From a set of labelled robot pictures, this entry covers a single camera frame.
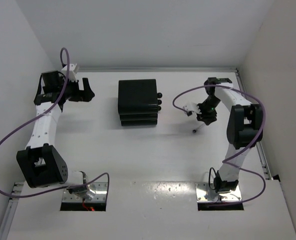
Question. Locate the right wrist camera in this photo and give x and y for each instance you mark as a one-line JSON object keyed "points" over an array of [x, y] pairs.
{"points": [[191, 108]]}

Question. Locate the black drawer cabinet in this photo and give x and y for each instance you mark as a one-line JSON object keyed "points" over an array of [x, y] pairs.
{"points": [[137, 102]]}

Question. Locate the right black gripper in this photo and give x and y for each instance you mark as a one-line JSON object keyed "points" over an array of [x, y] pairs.
{"points": [[207, 118]]}

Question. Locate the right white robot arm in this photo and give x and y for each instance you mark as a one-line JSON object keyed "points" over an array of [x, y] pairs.
{"points": [[243, 128]]}

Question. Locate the metal base plate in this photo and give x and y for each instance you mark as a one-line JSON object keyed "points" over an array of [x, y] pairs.
{"points": [[94, 193], [205, 195]]}

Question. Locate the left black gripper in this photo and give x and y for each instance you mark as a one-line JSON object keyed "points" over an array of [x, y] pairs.
{"points": [[81, 95]]}

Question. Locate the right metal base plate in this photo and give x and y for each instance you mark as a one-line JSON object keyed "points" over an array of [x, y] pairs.
{"points": [[205, 195]]}

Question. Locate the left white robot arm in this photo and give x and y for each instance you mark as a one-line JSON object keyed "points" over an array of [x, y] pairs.
{"points": [[40, 162]]}

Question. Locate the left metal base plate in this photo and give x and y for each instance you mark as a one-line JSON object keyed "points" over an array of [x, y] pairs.
{"points": [[94, 193]]}

